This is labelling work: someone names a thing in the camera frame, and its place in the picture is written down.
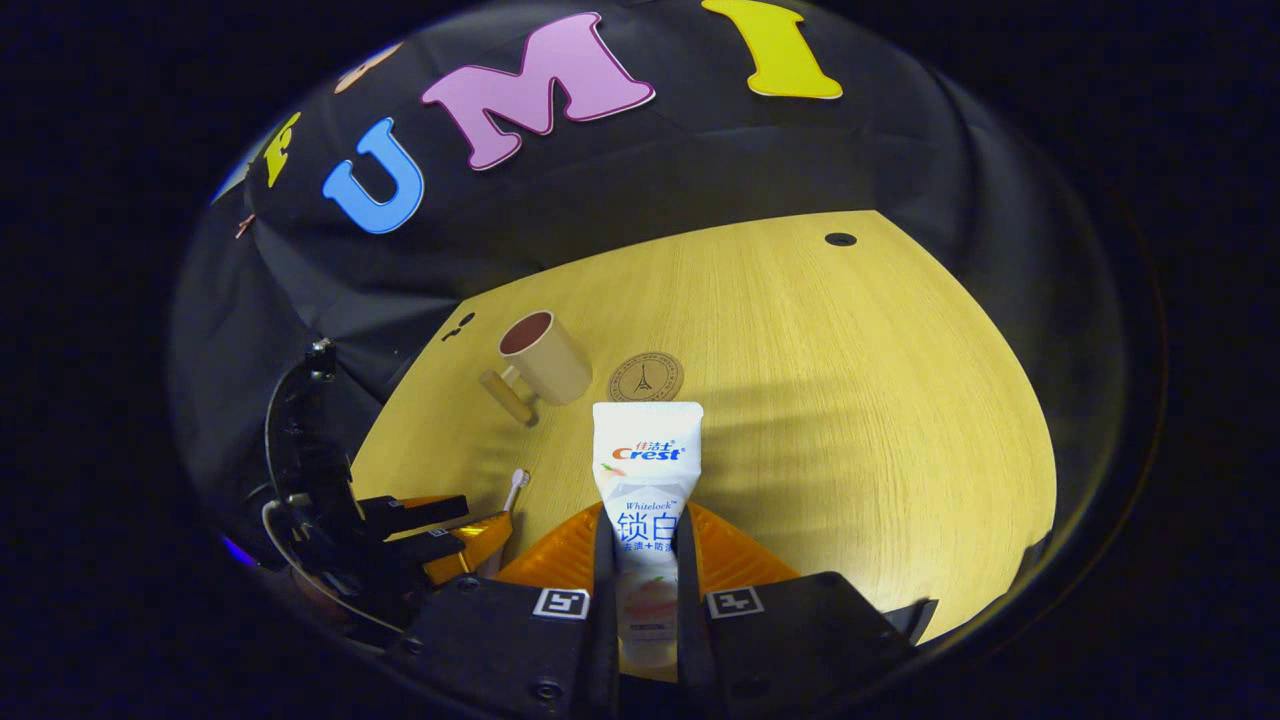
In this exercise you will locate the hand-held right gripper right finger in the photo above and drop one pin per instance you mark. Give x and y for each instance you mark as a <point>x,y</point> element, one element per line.
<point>790,640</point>

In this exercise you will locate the white toothbrush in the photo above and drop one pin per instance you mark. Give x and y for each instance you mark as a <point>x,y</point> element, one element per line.
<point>518,482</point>

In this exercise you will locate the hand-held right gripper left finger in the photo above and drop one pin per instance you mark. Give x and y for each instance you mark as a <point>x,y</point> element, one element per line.
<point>500,640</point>

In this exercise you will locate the copper cloth clip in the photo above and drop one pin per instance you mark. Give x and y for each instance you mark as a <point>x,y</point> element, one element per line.
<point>244,226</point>

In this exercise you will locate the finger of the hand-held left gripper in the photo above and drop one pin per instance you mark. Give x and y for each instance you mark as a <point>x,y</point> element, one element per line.
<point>470,545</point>
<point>415,512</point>

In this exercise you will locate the round brown coaster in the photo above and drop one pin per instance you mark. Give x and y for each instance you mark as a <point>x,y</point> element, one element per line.
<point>645,377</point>

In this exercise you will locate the black backdrop cloth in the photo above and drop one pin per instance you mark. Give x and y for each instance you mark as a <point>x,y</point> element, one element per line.
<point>640,170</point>

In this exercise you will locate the white toothpaste tube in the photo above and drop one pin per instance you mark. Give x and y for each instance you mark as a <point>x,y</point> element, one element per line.
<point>645,480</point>

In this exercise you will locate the wooden desktop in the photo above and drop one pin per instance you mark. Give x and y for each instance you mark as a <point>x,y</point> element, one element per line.
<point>850,420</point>

